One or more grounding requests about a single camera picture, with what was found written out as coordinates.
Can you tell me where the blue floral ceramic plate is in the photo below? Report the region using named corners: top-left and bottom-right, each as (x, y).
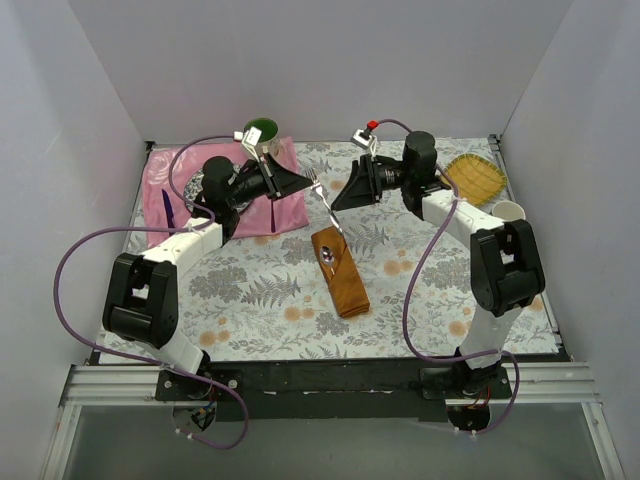
top-left (183, 169), bottom-right (252, 213)

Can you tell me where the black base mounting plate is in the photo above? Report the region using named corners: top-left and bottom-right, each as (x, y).
top-left (155, 358), bottom-right (513, 422)

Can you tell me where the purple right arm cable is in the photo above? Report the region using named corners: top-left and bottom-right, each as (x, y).
top-left (367, 118), bottom-right (519, 435)

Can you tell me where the silver metal fork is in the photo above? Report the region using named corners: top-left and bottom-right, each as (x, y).
top-left (304, 168), bottom-right (345, 238)

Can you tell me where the pink cloth placemat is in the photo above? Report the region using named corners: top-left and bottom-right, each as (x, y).
top-left (142, 143), bottom-right (309, 239)

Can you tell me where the floral patterned table mat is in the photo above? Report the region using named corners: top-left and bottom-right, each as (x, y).
top-left (99, 137), bottom-right (564, 361)

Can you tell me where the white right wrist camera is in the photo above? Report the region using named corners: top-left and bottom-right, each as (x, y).
top-left (351, 128), bottom-right (378, 157)

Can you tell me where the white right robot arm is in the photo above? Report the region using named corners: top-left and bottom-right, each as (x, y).
top-left (331, 126), bottom-right (545, 398)

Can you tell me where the silver metal spoon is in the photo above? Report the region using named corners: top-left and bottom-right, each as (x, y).
top-left (319, 245), bottom-right (336, 275)

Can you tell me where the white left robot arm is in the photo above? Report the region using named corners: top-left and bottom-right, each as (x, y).
top-left (103, 154), bottom-right (313, 400)

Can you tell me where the green inside floral mug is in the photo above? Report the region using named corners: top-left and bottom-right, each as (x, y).
top-left (244, 117), bottom-right (280, 156)

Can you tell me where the purple plastic knife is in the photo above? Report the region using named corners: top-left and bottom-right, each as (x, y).
top-left (162, 190), bottom-right (176, 229)

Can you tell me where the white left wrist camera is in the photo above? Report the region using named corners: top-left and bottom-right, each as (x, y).
top-left (240, 126), bottom-right (263, 162)

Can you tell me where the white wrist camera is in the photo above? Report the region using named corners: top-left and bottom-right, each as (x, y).
top-left (351, 128), bottom-right (378, 157)
top-left (240, 126), bottom-right (263, 162)

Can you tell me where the orange cloth napkin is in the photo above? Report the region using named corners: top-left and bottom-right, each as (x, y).
top-left (311, 227), bottom-right (370, 318)

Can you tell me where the woven bamboo basket tray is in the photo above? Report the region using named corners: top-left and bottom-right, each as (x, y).
top-left (443, 153), bottom-right (507, 207)

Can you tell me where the grey white mug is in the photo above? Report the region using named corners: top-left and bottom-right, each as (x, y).
top-left (491, 200), bottom-right (526, 222)

